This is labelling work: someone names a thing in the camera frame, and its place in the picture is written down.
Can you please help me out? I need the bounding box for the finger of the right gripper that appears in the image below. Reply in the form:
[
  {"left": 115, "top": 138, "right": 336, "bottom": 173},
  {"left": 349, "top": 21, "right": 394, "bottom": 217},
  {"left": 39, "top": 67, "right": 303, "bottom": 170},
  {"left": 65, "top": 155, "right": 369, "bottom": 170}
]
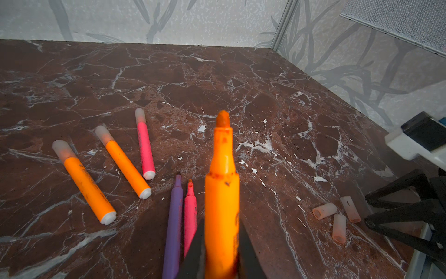
[
  {"left": 365, "top": 169, "right": 430, "bottom": 209},
  {"left": 364, "top": 198, "right": 446, "bottom": 265}
]

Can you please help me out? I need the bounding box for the orange highlighter pair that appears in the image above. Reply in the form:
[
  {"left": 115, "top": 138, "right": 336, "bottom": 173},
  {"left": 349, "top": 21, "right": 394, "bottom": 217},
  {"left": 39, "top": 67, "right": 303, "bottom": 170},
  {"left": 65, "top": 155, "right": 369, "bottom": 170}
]
[{"left": 95, "top": 126, "right": 152, "bottom": 200}]

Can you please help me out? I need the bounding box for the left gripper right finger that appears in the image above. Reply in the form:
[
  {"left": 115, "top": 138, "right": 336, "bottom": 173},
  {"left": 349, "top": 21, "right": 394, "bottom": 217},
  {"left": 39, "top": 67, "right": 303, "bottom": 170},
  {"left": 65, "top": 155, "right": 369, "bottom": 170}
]
[{"left": 238, "top": 223, "right": 267, "bottom": 279}]

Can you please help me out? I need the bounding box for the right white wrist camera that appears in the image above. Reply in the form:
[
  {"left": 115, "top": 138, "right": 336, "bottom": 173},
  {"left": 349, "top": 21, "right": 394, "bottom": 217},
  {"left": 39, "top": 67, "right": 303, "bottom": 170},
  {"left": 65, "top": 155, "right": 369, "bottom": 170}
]
[{"left": 385, "top": 112, "right": 446, "bottom": 171}]

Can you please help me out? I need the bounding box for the translucent pen cap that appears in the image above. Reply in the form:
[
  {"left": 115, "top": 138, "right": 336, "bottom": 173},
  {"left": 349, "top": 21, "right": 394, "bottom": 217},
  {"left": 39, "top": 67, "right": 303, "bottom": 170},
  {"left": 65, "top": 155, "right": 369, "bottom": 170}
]
[
  {"left": 332, "top": 214, "right": 347, "bottom": 244},
  {"left": 312, "top": 203, "right": 337, "bottom": 220}
]

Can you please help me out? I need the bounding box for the purple highlighter pen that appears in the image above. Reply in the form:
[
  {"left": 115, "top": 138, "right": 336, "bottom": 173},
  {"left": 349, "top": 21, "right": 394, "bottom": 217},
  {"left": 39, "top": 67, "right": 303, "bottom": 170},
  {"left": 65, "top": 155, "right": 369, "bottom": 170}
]
[{"left": 162, "top": 172, "right": 183, "bottom": 279}]

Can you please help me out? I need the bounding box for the translucent pen cap lowest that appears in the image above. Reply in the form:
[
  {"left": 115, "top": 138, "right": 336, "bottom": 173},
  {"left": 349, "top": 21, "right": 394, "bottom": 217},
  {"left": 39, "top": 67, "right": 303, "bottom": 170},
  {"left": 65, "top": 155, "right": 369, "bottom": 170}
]
[{"left": 340, "top": 196, "right": 361, "bottom": 223}]

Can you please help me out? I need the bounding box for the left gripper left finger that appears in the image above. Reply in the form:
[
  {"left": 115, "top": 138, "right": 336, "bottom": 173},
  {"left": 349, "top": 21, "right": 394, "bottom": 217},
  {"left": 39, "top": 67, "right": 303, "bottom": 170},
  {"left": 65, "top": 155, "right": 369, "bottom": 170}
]
[{"left": 177, "top": 220, "right": 206, "bottom": 279}]

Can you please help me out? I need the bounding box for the pink highlighter pair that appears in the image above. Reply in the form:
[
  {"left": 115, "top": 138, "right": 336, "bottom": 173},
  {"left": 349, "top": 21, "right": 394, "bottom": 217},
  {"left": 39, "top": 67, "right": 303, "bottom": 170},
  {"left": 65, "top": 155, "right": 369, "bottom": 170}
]
[{"left": 135, "top": 108, "right": 156, "bottom": 180}]

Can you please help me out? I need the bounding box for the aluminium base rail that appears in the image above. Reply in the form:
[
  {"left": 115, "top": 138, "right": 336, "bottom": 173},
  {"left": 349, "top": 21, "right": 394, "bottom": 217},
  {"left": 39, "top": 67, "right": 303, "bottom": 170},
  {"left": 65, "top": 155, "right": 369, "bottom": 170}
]
[{"left": 403, "top": 223, "right": 446, "bottom": 279}]

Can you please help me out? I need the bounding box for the white wire mesh basket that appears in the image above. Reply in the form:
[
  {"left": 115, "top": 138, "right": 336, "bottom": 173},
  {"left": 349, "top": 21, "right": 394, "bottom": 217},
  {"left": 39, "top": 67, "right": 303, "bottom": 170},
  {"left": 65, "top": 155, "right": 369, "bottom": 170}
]
[{"left": 340, "top": 0, "right": 446, "bottom": 58}]

